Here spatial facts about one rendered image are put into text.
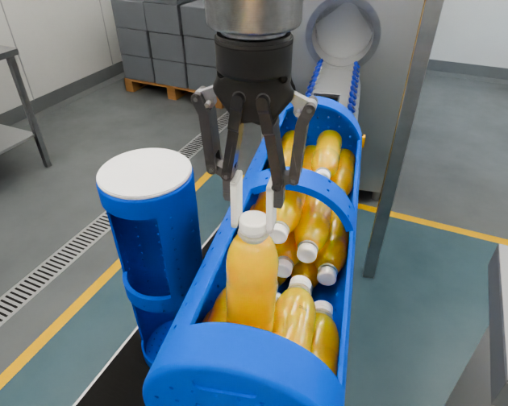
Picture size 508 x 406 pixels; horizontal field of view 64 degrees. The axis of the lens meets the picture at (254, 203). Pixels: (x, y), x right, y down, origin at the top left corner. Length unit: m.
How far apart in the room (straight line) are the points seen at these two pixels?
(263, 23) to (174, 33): 3.89
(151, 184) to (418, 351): 1.49
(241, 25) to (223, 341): 0.37
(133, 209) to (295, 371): 0.75
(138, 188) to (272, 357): 0.75
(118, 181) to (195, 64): 3.11
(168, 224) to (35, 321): 1.30
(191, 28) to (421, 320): 3.15
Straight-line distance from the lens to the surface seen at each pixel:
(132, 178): 1.22
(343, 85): 2.20
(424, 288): 2.42
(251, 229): 0.50
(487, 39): 5.61
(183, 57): 4.28
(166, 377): 0.58
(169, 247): 1.26
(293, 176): 0.45
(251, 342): 0.53
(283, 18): 0.38
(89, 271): 2.50
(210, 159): 0.47
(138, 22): 4.49
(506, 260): 1.01
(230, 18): 0.37
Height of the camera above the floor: 1.67
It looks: 36 degrees down
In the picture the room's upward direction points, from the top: straight up
